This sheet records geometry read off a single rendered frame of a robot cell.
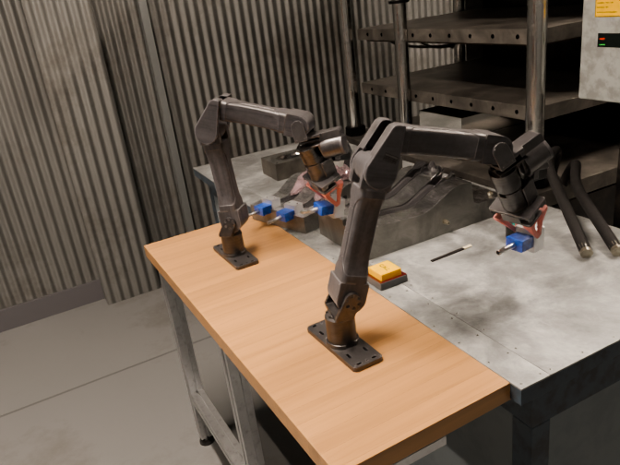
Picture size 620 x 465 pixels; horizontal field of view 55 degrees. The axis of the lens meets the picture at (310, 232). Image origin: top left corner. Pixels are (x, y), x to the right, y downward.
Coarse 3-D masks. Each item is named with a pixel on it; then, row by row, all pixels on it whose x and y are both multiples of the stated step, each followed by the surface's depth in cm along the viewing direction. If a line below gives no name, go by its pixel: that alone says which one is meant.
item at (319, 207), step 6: (336, 198) 166; (342, 198) 166; (318, 204) 165; (324, 204) 165; (330, 204) 165; (342, 204) 166; (306, 210) 163; (312, 210) 164; (318, 210) 165; (324, 210) 164; (330, 210) 165; (336, 210) 166; (342, 210) 167; (330, 216) 167; (336, 216) 167; (342, 216) 168
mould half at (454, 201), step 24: (408, 168) 188; (408, 192) 177; (432, 192) 171; (456, 192) 168; (480, 192) 182; (384, 216) 166; (408, 216) 164; (432, 216) 167; (456, 216) 171; (480, 216) 175; (336, 240) 173; (384, 240) 161; (408, 240) 165
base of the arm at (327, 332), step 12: (312, 324) 133; (324, 324) 132; (336, 324) 120; (348, 324) 120; (324, 336) 128; (336, 336) 121; (348, 336) 121; (336, 348) 122; (348, 348) 122; (360, 348) 122; (372, 348) 121; (348, 360) 118; (360, 360) 118; (372, 360) 117
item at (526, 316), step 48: (240, 192) 230; (432, 240) 168; (480, 240) 164; (432, 288) 143; (480, 288) 140; (528, 288) 137; (576, 288) 135; (480, 336) 122; (528, 336) 120; (576, 336) 118; (528, 384) 106
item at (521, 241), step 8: (536, 224) 133; (520, 232) 133; (528, 232) 131; (512, 240) 130; (520, 240) 129; (528, 240) 129; (536, 240) 131; (504, 248) 128; (512, 248) 130; (520, 248) 129; (528, 248) 130; (536, 248) 132
